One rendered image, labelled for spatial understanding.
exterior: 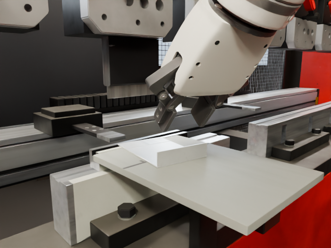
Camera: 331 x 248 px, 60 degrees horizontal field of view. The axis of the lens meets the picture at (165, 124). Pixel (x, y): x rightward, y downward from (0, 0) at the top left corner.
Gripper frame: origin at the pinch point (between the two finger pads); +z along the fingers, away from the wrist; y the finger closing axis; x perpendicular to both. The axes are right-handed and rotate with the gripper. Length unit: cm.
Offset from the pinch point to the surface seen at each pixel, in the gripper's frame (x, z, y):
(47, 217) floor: -69, 199, -5
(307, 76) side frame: -84, 72, -198
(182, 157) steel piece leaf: 4.3, 4.5, 0.4
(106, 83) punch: -11.2, 5.2, 6.5
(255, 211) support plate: 15.9, -4.4, 2.0
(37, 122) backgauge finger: -24.3, 29.4, 13.9
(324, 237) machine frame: 21, 41, -61
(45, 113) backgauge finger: -24.2, 26.6, 12.3
